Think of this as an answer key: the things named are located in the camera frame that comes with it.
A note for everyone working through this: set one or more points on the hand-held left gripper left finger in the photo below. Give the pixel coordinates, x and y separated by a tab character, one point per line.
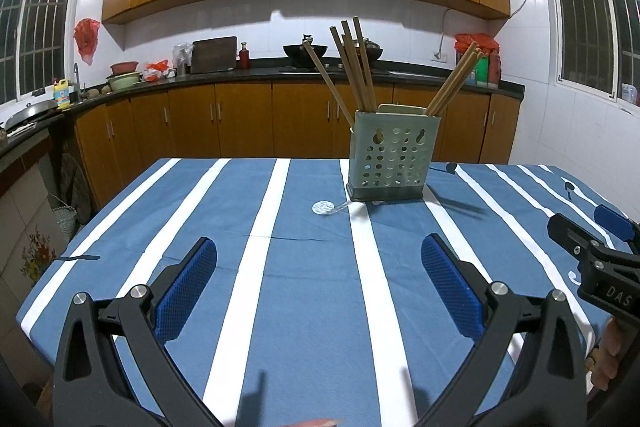
185	292

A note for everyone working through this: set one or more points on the white round disc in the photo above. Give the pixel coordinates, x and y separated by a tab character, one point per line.
323	207

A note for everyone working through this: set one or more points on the barred window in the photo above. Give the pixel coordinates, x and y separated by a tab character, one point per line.
40	27
590	17

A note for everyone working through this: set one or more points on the red hanging plastic bag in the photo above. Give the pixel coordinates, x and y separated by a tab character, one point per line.
87	39

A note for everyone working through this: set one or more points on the yellow detergent bottle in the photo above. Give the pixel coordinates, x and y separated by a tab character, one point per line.
62	94

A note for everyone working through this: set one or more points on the dark cutting board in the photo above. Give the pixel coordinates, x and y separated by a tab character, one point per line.
212	54

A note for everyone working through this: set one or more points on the red and white bag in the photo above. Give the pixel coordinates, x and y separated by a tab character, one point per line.
156	71

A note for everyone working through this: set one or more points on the wooden chopstick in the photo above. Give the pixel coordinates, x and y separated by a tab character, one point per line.
462	82
343	57
456	79
352	47
325	77
449	77
364	57

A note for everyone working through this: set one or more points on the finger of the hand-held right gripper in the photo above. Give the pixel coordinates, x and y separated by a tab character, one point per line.
615	221
570	234

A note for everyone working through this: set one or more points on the wooden base cabinets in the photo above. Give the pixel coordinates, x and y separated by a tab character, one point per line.
240	122

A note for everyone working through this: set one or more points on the green container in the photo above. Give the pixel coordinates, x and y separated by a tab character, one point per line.
482	72

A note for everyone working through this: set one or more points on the metal faucet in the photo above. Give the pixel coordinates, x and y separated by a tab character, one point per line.
77	79

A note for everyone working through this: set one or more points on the black spoon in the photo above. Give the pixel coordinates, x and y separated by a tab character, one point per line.
568	186
451	167

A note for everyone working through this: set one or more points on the person's right hand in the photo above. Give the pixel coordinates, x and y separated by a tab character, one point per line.
607	352

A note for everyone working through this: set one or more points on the green basin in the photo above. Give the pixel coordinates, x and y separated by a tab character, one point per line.
124	82

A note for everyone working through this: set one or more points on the metal pan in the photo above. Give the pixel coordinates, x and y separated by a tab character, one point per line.
30	113

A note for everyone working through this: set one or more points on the white wall socket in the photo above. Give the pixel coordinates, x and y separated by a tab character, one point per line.
440	56

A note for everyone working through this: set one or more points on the black kitchen countertop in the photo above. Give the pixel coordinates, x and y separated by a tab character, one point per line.
260	74

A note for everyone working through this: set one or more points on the wicker basket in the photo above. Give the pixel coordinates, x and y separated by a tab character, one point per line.
64	222

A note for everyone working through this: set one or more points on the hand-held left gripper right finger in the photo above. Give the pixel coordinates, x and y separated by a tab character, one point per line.
450	287

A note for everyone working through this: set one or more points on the black pot with lid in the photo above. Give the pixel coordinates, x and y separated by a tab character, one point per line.
376	52

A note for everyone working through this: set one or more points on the grey perforated chopstick holder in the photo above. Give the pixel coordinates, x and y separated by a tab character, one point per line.
395	162

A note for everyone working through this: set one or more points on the blue white striped tablecloth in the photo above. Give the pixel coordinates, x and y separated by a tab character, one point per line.
310	307

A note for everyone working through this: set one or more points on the red basin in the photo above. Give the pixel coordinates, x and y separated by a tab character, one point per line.
125	68

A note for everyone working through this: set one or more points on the black wok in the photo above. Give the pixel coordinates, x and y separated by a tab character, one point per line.
305	52

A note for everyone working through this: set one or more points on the small red bottle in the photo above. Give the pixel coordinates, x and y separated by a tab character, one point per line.
244	57

